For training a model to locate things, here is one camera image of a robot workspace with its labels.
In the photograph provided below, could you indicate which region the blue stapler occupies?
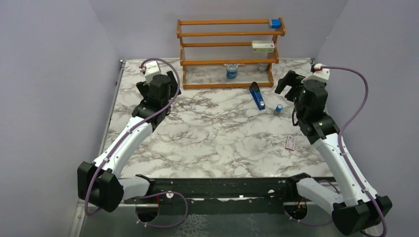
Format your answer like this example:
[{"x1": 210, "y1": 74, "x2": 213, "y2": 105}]
[{"x1": 249, "y1": 81, "x2": 265, "y2": 111}]

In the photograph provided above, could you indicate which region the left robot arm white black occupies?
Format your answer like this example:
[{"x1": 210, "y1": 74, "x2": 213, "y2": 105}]
[{"x1": 77, "y1": 71, "x2": 180, "y2": 212}]

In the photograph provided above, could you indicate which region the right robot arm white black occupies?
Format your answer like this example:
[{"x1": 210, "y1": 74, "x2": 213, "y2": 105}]
[{"x1": 275, "y1": 68, "x2": 392, "y2": 236}]

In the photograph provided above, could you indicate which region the small blue capped cylinder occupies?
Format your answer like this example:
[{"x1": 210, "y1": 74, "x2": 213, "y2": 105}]
[{"x1": 274, "y1": 104, "x2": 283, "y2": 116}]

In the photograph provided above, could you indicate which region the white small jar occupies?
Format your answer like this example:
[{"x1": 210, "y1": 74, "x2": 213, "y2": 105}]
[{"x1": 258, "y1": 63, "x2": 269, "y2": 72}]

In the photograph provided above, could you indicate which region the white green carton box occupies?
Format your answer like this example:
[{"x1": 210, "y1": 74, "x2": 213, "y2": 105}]
[{"x1": 251, "y1": 40, "x2": 275, "y2": 53}]

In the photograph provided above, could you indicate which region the blue box on top shelf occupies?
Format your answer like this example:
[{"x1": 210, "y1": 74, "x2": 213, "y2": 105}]
[{"x1": 269, "y1": 19, "x2": 282, "y2": 29}]

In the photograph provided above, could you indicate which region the blue white cup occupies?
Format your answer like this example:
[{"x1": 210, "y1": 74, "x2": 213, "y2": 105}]
[{"x1": 226, "y1": 64, "x2": 239, "y2": 79}]

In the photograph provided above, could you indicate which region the orange wooden shelf rack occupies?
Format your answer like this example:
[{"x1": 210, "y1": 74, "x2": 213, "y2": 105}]
[{"x1": 176, "y1": 17, "x2": 286, "y2": 89}]

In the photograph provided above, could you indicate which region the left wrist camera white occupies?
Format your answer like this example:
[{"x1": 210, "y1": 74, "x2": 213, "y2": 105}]
[{"x1": 144, "y1": 61, "x2": 161, "y2": 84}]

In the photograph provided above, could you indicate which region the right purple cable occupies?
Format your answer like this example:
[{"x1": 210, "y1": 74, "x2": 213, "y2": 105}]
[{"x1": 283, "y1": 65, "x2": 387, "y2": 237}]

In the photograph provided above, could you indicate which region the purple cable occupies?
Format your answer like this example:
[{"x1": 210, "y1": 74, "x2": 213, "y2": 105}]
[
  {"x1": 283, "y1": 65, "x2": 387, "y2": 237},
  {"x1": 84, "y1": 58, "x2": 189, "y2": 229}
]

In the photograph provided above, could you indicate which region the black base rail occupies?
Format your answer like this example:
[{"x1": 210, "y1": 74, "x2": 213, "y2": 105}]
[{"x1": 124, "y1": 173, "x2": 309, "y2": 215}]

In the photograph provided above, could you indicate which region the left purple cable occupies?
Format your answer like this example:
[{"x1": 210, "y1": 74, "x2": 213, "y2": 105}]
[{"x1": 84, "y1": 58, "x2": 189, "y2": 229}]

